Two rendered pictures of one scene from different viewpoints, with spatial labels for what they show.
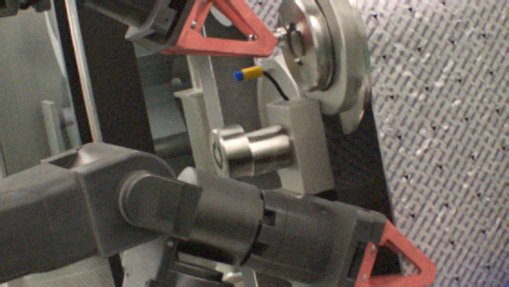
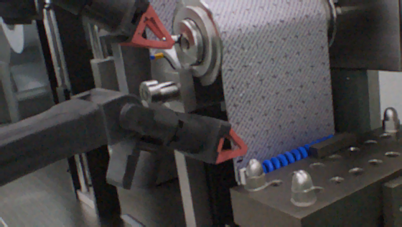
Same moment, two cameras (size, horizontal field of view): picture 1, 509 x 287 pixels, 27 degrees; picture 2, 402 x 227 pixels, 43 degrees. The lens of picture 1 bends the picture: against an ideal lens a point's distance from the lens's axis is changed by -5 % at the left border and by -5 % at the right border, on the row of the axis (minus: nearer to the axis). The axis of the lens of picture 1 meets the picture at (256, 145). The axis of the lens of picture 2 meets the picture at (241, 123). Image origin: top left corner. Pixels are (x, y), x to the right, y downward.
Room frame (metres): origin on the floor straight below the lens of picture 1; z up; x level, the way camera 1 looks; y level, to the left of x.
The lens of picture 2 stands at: (0.02, 0.13, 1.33)
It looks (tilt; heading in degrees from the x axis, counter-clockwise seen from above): 15 degrees down; 343
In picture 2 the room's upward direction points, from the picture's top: 7 degrees counter-clockwise
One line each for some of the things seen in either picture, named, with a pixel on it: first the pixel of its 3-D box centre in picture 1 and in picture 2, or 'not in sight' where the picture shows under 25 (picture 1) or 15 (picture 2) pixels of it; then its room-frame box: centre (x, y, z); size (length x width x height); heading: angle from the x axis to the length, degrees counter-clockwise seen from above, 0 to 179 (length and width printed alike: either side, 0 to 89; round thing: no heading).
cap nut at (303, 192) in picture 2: not in sight; (302, 185); (0.62, -0.13, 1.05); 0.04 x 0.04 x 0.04
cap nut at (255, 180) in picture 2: not in sight; (254, 172); (0.71, -0.10, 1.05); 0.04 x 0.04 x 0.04
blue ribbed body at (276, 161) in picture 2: not in sight; (297, 158); (0.79, -0.21, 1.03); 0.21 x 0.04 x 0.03; 108
